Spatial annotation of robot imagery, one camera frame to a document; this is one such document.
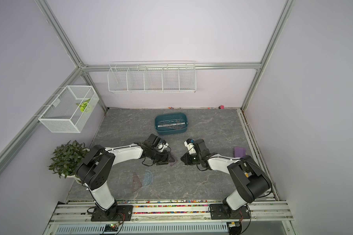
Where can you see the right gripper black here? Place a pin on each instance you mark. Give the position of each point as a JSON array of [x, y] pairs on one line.
[[186, 160]]

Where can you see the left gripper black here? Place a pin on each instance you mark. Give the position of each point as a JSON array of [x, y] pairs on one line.
[[164, 158]]

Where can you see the pink triangle ruler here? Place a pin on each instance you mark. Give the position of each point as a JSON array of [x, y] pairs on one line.
[[172, 161]]

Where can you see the teal plastic storage box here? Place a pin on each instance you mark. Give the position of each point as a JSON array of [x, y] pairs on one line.
[[168, 131]]

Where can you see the clear straight ruler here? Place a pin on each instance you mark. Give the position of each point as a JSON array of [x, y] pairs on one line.
[[172, 126]]

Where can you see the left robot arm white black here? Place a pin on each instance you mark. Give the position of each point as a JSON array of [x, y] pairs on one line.
[[94, 169]]

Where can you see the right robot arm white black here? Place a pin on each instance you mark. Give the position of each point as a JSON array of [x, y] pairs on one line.
[[249, 179]]

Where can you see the blue protractor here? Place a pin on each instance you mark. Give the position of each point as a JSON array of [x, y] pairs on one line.
[[148, 178]]

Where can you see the white vent grille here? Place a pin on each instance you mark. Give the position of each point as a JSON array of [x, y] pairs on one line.
[[143, 229]]

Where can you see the circuit board right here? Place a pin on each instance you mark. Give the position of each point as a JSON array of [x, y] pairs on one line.
[[234, 228]]

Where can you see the circuit board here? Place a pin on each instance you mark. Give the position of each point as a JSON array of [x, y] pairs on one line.
[[110, 228], [234, 228]]

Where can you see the green leaf toy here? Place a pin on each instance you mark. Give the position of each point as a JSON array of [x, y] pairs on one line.
[[84, 106]]

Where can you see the potted green plant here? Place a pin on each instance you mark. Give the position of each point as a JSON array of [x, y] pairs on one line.
[[66, 158]]

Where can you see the circuit board left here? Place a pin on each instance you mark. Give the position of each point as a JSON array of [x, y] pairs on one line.
[[110, 228]]

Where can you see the white mesh basket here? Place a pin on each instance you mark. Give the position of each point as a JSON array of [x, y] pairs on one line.
[[63, 115]]

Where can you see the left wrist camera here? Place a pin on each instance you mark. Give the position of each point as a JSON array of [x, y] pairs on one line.
[[156, 143]]

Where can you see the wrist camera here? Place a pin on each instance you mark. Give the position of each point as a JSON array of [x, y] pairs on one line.
[[156, 143], [195, 146]]

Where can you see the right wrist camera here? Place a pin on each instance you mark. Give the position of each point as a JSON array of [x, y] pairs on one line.
[[195, 146]]

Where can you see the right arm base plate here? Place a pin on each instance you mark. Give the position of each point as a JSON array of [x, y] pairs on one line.
[[223, 211]]

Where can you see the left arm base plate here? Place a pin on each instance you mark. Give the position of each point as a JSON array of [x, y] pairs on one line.
[[117, 213]]

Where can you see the white wire wall shelf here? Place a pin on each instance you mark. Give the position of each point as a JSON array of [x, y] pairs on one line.
[[152, 77]]

